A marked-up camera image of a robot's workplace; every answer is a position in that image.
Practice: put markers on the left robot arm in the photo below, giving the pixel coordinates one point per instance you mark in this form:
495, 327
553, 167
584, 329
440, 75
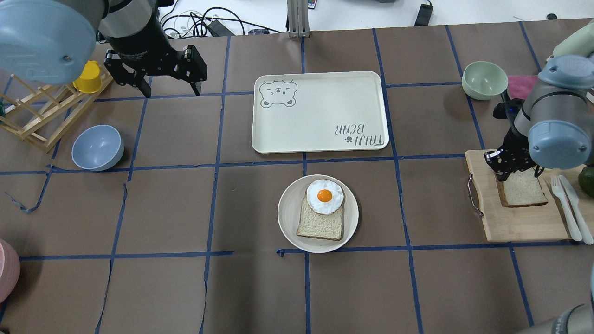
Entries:
50, 41

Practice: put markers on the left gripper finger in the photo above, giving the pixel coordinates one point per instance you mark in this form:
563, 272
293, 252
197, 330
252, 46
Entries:
195, 84
140, 83

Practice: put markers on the blue bowl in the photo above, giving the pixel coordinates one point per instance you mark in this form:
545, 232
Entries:
98, 148

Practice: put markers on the aluminium frame post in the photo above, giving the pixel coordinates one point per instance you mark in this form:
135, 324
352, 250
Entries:
298, 19

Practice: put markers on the bottom bread slice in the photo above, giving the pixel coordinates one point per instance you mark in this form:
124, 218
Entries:
322, 226

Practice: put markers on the yellow cup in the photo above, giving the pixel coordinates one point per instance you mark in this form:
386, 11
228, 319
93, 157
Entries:
89, 81

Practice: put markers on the pink bowl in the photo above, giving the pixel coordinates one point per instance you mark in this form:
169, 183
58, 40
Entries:
9, 269

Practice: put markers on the black power adapter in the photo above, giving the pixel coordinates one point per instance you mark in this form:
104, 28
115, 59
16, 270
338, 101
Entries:
424, 14

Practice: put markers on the wooden cutting board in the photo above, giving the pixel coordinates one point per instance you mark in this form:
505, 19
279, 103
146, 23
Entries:
517, 224

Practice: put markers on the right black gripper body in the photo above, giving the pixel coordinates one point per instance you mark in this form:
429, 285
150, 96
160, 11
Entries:
516, 144

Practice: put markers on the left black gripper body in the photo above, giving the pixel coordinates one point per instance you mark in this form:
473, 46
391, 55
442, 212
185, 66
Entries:
138, 42

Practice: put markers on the green avocado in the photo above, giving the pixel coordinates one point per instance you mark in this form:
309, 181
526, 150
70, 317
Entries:
586, 180

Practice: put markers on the fried egg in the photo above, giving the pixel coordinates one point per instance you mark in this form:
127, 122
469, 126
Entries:
324, 196

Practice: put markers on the white plastic knife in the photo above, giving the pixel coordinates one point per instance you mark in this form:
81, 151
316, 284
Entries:
574, 200

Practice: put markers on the white plastic fork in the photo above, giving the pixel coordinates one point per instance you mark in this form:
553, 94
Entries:
558, 191

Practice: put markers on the pink folded cloth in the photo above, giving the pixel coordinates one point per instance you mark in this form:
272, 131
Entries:
520, 87

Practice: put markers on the cream bear serving tray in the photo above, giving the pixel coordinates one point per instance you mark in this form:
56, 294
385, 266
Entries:
319, 112

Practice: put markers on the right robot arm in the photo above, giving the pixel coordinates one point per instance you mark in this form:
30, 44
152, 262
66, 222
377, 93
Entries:
552, 128

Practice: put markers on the wooden rack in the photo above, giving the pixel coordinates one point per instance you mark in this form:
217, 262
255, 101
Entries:
47, 112

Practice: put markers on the green bowl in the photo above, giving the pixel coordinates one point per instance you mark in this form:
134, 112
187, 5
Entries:
483, 80

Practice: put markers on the white bread slice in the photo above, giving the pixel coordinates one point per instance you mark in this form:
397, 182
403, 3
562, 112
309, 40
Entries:
521, 189

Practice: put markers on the cream round plate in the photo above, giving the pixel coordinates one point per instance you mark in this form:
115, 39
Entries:
289, 214

